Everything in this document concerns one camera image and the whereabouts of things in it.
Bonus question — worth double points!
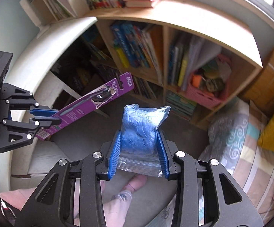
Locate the left leg pink trousers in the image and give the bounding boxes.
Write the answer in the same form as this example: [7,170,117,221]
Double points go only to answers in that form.
[0,179,81,214]

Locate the purple toothbrush package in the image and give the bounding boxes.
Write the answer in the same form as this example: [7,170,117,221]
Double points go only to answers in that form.
[36,72,134,140]

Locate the stack of teal books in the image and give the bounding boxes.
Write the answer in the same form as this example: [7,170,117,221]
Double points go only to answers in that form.
[165,91,197,121]

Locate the patterned bed mattress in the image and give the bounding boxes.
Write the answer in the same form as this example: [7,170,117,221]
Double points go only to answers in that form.
[148,96,274,227]

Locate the blue plastic bag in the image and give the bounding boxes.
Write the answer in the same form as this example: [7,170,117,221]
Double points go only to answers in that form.
[117,104,170,178]

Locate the right pink shoe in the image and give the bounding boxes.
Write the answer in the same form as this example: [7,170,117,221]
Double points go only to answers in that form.
[122,174,148,193]

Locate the pink plastic basket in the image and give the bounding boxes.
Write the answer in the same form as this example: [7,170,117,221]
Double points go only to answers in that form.
[185,54,232,109]

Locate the leg pink trousers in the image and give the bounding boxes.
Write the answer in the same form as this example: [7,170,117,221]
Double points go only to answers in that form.
[74,190,133,227]
[0,179,81,214]

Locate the white round desk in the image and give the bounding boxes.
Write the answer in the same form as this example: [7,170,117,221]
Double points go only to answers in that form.
[0,17,97,192]

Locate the right leg pink trousers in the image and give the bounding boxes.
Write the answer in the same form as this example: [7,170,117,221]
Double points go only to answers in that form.
[74,190,133,227]

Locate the wooden bookshelf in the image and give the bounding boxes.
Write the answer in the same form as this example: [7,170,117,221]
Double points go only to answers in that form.
[27,0,262,129]

